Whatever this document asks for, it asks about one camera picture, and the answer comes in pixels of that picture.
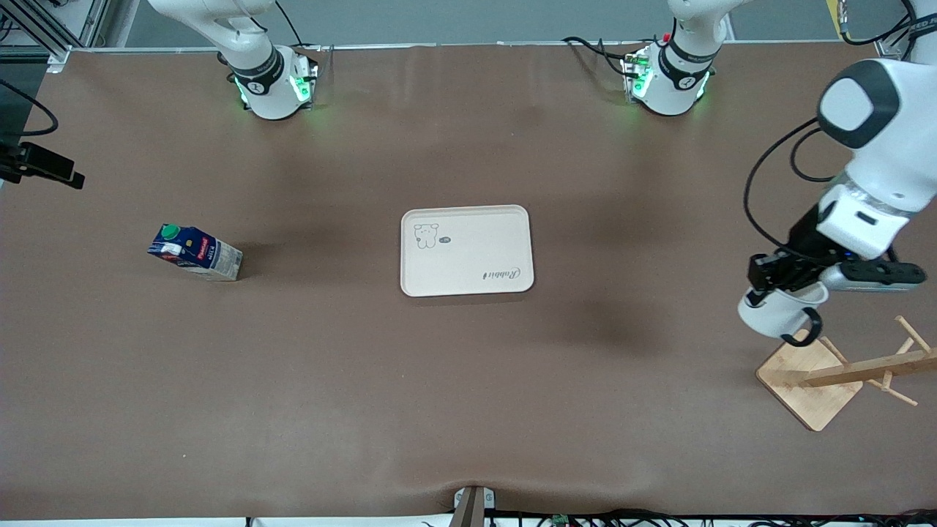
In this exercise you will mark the blue milk carton green cap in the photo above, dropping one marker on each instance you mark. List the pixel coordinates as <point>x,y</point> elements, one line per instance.
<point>201,256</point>

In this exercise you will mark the aluminium frame post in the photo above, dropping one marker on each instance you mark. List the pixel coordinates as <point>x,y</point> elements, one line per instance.
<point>58,60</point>

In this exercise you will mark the wooden mug tree stand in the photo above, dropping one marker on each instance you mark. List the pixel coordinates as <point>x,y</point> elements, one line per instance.
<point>812,395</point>

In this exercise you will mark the metal table clamp bracket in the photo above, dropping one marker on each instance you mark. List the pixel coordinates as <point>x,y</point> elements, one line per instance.
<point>474,505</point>

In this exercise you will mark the cream tray with rabbit print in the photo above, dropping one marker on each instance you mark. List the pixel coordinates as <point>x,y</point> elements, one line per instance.
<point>468,263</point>

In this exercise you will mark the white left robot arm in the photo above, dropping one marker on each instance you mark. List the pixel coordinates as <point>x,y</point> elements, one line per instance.
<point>886,154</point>

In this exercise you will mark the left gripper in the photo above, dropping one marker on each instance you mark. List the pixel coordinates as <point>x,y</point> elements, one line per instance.
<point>804,244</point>

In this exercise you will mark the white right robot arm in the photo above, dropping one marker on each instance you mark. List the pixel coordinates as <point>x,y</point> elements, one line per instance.
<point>256,80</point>

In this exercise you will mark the brown table cover mat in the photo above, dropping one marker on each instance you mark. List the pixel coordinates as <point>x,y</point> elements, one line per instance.
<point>439,402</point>

